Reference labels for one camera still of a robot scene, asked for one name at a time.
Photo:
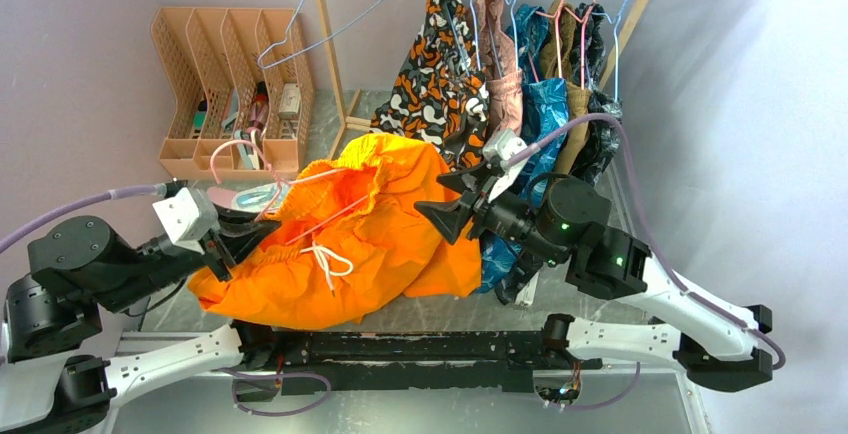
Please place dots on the pink wire hanger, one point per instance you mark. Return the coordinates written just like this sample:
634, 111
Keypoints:
280, 182

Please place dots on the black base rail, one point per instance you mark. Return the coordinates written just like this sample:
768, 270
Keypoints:
356, 361

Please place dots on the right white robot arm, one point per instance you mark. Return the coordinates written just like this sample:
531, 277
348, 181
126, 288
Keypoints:
717, 345

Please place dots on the orange camouflage shorts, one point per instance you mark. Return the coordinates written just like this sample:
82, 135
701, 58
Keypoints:
439, 95

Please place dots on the peach file organizer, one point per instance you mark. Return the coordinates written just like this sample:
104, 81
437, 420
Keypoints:
231, 68

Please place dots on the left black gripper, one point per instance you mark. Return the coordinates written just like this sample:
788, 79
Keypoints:
235, 247

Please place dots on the pink shorts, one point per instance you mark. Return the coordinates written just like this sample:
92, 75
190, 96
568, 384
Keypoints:
503, 75

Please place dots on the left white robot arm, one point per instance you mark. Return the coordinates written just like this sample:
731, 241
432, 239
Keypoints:
83, 266

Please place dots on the brown shorts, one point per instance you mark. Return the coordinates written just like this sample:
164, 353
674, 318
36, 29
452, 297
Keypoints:
557, 66

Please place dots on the pink clipboard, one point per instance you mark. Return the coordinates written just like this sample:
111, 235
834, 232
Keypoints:
224, 197

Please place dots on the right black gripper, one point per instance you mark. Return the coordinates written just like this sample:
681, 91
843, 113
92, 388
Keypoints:
449, 215

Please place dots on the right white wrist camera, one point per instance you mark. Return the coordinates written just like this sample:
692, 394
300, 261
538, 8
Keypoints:
498, 152

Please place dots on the blue packaged item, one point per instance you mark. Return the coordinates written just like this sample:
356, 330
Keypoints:
256, 199

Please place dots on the blue patterned shorts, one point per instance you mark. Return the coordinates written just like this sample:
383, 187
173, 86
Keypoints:
542, 115

